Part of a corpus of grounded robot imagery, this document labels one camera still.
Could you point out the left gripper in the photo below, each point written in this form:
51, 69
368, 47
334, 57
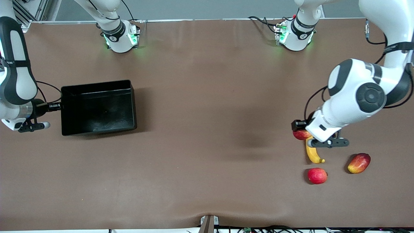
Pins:
299, 124

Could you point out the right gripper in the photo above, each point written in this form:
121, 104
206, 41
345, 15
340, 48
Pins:
40, 108

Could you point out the red yellow apple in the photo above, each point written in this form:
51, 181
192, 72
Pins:
300, 135

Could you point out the yellow banana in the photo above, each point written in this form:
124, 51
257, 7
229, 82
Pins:
313, 155

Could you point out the black plastic box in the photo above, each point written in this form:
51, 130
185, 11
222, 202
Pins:
97, 110

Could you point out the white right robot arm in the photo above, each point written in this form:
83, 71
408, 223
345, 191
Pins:
19, 81

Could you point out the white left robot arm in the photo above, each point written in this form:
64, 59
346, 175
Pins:
355, 97

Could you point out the round red apple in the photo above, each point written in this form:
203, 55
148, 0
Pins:
317, 175

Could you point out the red yellow mango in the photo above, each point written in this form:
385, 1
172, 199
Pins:
359, 163

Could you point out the small green circuit board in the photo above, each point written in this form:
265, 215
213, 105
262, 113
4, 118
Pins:
247, 230

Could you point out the aluminium frame profile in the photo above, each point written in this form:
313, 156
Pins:
35, 9

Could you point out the metal table clamp bracket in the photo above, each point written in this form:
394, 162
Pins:
209, 223

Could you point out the silver table edge rail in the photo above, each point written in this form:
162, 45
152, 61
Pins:
210, 20

